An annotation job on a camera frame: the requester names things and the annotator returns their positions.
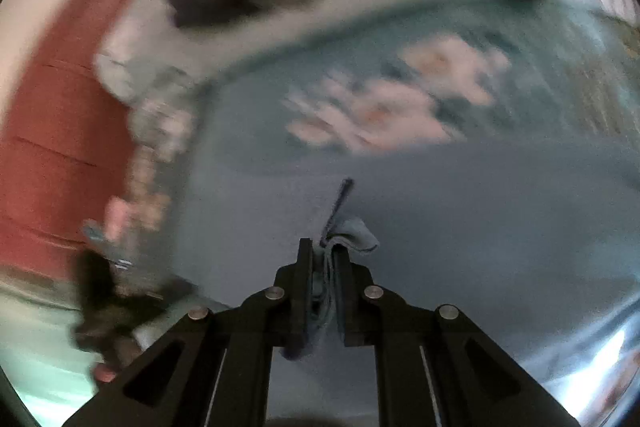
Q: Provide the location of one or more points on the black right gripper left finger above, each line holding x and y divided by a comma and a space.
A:
211, 368

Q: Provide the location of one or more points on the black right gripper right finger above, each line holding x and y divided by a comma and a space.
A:
435, 367

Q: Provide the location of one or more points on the light blue pants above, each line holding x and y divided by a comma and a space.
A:
538, 242

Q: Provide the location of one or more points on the wooden headboard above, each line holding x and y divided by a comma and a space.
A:
64, 144

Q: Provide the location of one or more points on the person left hand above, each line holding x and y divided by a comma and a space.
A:
121, 352

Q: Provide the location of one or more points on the teal floral bed blanket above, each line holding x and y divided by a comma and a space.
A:
428, 73

